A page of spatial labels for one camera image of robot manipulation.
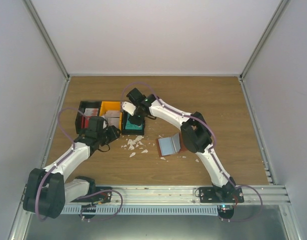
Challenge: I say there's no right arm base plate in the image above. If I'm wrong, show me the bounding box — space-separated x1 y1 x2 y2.
193 186 245 204

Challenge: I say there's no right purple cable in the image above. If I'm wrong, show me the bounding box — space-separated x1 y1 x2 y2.
121 81 264 223

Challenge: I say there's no black bin with green cards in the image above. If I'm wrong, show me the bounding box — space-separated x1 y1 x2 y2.
120 101 145 136

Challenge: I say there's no red cards stack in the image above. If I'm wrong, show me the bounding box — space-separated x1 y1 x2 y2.
81 107 99 129

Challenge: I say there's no grey slotted cable duct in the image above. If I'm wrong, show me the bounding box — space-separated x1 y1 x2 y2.
60 204 219 216

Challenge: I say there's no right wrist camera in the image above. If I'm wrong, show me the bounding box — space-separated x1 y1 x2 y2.
121 101 136 116

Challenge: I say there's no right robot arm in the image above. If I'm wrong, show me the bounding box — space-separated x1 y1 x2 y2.
121 88 236 203

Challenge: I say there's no yellow plastic bin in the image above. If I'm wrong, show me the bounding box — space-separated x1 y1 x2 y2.
99 101 123 130

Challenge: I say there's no black bin with red cards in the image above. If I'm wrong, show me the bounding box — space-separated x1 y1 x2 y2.
75 101 102 134

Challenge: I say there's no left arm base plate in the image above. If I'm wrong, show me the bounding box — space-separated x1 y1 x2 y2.
77 186 112 204

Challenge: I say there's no aluminium front rail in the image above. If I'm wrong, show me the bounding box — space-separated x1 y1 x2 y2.
20 184 292 205

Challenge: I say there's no green credit card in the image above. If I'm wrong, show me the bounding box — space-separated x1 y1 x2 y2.
124 113 144 131

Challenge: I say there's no white cards stack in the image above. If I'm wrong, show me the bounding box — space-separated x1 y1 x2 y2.
104 110 121 129

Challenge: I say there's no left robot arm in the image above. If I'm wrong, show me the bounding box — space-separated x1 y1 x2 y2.
22 116 121 219

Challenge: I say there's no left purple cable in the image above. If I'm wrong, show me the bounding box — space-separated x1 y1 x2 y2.
35 107 124 223

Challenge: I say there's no purple cable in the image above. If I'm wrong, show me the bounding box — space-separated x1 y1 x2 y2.
121 81 264 223
35 107 124 223

